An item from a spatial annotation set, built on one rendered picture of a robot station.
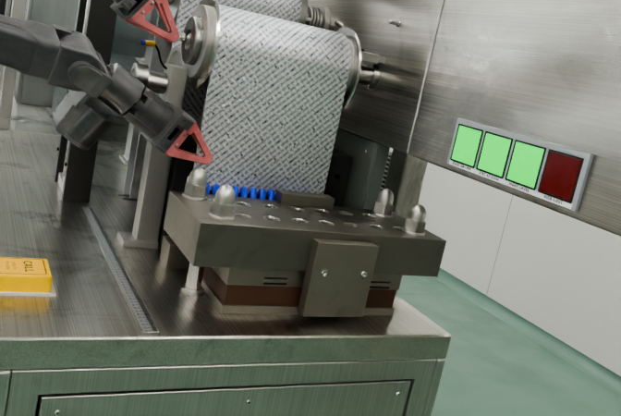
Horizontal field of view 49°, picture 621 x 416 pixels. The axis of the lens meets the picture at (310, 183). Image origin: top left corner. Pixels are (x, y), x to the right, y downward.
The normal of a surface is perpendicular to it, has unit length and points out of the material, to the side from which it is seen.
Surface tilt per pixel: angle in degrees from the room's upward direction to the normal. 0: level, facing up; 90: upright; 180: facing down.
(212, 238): 90
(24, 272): 0
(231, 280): 90
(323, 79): 90
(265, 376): 90
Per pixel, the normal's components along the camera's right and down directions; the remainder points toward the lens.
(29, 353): 0.43, 0.25
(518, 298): -0.88, -0.10
